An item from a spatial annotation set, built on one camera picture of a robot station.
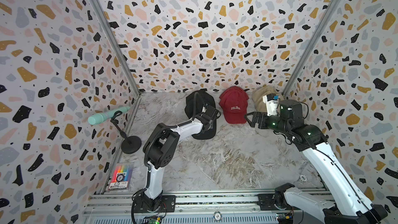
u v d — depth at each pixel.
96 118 0.62
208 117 0.76
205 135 0.78
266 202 0.74
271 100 0.61
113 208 0.74
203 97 1.06
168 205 0.73
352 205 0.38
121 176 0.80
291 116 0.50
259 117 0.61
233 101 1.06
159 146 0.52
